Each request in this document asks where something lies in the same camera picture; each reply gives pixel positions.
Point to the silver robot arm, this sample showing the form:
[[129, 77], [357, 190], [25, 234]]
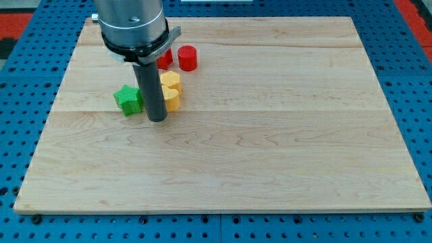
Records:
[[136, 30]]

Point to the yellow heart block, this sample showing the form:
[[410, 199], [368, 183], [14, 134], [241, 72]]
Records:
[[171, 98]]

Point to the yellow hexagon block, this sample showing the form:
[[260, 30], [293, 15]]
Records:
[[172, 80]]

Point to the wooden board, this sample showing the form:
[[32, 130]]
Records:
[[282, 115]]

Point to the red cylinder block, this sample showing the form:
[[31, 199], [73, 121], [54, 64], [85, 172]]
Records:
[[187, 57]]

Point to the red block behind rod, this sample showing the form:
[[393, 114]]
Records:
[[165, 60]]

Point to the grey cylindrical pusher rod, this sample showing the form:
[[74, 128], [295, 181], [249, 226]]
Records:
[[149, 83]]

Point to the green star block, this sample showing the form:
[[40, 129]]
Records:
[[129, 100]]

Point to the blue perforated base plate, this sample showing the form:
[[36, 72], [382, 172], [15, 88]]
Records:
[[33, 72]]

